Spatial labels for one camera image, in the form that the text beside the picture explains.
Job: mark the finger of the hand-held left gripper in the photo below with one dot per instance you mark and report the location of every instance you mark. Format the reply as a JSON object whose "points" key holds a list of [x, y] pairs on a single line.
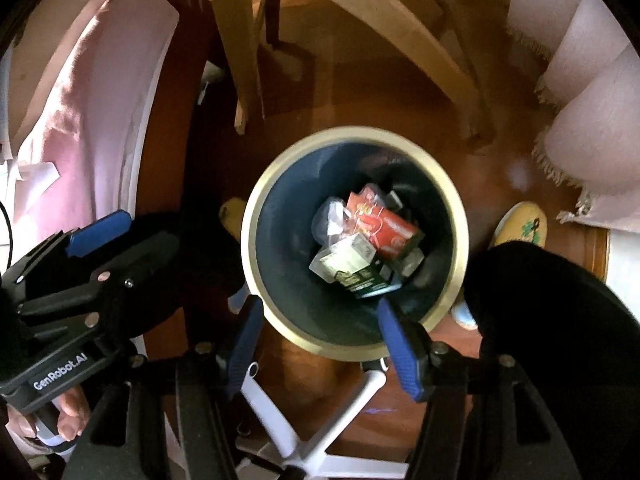
{"points": [[140, 280], [100, 232]]}

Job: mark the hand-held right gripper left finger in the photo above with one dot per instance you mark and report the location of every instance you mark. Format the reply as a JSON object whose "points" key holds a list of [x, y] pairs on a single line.
{"points": [[245, 340]]}

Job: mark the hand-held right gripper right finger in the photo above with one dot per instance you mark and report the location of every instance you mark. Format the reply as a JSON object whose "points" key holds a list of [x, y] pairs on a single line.
{"points": [[402, 355]]}

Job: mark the dark bin with cream rim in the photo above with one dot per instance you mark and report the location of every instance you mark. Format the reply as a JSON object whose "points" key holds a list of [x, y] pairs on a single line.
{"points": [[295, 290]]}

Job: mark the green box with pale lid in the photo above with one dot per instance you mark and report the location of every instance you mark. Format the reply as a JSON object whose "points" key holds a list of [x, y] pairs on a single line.
{"points": [[357, 270]]}

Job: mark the red snack box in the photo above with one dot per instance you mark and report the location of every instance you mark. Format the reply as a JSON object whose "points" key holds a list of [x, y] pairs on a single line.
{"points": [[387, 225]]}

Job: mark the clear plastic wrapper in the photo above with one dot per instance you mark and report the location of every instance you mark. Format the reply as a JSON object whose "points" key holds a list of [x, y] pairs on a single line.
{"points": [[330, 222]]}

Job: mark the person's left hand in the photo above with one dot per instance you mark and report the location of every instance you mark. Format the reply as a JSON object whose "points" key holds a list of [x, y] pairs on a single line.
{"points": [[74, 410]]}

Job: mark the pink blanket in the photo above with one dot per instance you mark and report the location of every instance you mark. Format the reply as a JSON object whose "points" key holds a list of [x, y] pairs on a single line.
{"points": [[75, 125]]}

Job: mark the yellow slipper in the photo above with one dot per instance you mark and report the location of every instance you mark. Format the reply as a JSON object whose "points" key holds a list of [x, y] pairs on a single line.
{"points": [[520, 225], [232, 217]]}

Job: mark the white swivel chair base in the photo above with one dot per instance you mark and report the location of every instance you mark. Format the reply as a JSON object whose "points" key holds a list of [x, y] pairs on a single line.
{"points": [[320, 440]]}

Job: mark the white leaf print curtain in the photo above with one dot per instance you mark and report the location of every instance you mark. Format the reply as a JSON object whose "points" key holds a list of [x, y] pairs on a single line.
{"points": [[590, 110]]}

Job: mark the wooden chair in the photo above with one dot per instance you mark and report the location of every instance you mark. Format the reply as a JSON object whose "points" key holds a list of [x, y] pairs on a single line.
{"points": [[380, 15]]}

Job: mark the dark wooden frame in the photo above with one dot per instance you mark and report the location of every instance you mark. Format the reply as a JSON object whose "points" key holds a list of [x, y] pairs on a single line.
{"points": [[170, 160]]}

